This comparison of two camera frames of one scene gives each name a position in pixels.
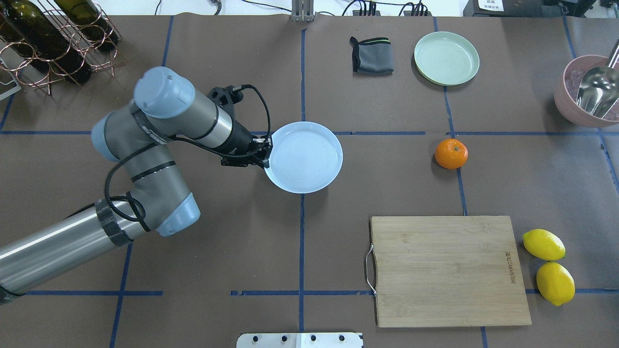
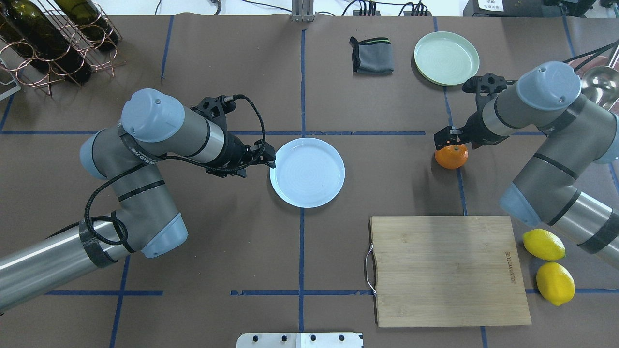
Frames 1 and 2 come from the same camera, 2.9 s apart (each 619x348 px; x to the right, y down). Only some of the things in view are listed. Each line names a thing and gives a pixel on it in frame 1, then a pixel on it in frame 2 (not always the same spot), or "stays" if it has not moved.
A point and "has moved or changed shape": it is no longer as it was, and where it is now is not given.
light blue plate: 307,157 has moved or changed shape
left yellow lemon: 543,244 stays
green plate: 446,58 stays
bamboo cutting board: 444,271 stays
